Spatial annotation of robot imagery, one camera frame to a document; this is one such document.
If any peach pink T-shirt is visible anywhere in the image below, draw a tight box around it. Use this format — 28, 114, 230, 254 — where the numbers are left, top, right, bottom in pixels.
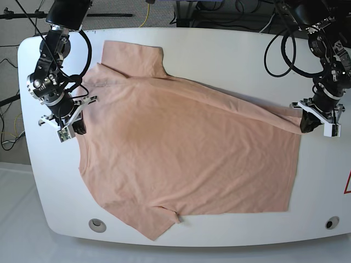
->
77, 41, 302, 240

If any table cable grommet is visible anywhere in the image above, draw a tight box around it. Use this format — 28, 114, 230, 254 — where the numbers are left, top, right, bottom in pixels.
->
325, 216, 340, 230
88, 219, 106, 233

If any white floor cable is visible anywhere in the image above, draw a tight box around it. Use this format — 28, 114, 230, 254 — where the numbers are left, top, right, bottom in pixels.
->
259, 12, 276, 33

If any left table cable grommet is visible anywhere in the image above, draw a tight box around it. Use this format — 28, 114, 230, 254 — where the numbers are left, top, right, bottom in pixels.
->
88, 219, 106, 233

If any black floor cable left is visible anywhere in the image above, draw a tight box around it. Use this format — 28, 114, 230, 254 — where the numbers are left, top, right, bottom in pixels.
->
0, 58, 21, 151

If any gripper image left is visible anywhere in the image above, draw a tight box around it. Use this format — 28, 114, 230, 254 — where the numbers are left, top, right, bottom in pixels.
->
38, 94, 98, 135

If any yellow floor cable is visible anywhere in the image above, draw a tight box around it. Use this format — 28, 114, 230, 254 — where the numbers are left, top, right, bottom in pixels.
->
0, 111, 25, 143

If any right table cable grommet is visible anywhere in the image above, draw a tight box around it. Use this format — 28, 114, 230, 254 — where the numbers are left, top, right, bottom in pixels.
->
325, 216, 340, 230

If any yellow hanging cable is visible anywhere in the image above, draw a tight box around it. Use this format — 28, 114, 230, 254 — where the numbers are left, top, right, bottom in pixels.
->
138, 0, 154, 28

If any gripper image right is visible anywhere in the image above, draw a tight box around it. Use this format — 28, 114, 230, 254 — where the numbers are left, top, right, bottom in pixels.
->
290, 91, 344, 134

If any black tripod stand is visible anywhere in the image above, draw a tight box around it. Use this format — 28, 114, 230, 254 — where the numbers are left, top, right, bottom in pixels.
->
0, 8, 133, 38

